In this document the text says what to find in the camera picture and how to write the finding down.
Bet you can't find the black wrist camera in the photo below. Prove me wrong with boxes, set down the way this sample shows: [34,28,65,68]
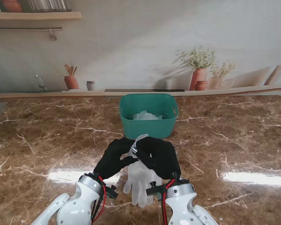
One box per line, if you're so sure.
[106,185,119,200]
[146,181,166,201]

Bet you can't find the pale wooden cutting board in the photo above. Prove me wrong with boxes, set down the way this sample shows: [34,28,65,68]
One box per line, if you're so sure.
[265,61,281,85]

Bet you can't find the teal plastic basket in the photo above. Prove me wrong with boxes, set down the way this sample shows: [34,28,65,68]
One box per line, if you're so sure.
[119,93,179,139]

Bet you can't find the red black right arm cables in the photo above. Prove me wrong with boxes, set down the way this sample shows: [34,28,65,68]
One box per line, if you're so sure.
[162,179,176,225]

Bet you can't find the terracotta jar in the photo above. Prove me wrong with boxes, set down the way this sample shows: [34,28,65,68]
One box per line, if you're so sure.
[2,0,23,13]

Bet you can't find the terracotta utensil pot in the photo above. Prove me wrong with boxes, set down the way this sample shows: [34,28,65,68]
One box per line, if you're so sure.
[63,75,80,90]

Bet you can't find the chrome faucet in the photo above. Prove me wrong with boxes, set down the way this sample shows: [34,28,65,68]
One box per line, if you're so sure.
[35,75,48,91]

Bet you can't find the wooden wall shelf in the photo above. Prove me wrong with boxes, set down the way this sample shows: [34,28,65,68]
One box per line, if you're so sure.
[0,11,82,21]

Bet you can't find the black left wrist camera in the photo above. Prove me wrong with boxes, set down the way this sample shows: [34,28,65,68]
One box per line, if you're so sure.
[106,185,119,200]

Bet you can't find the row of glass jars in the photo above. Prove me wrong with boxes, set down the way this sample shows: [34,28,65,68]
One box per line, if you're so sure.
[28,0,72,12]

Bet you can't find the small dried flower bouquet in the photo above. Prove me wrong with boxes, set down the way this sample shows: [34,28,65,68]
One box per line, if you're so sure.
[210,61,237,78]

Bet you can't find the red black arm cables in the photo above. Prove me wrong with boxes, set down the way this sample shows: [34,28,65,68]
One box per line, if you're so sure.
[162,179,176,225]
[90,177,107,225]

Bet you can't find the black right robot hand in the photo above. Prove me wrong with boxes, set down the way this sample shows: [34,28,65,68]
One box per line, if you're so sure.
[133,136,181,180]

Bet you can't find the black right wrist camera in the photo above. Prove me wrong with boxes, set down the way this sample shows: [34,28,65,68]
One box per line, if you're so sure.
[146,181,166,201]

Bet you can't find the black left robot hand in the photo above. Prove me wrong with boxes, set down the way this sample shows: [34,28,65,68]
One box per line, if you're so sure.
[93,137,141,180]

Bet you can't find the metal wall rail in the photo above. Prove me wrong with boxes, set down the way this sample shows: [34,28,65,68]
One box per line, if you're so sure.
[0,27,63,30]

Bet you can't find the red black left arm cables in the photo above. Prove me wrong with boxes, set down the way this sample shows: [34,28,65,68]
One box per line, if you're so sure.
[90,177,107,225]

